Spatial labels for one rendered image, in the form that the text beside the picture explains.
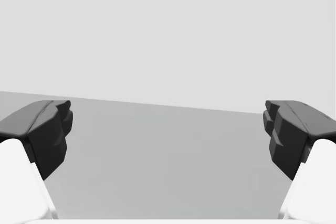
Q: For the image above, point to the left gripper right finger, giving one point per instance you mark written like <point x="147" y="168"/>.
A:
<point x="288" y="142"/>

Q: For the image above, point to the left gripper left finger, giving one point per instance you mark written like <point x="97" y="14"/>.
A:
<point x="44" y="142"/>

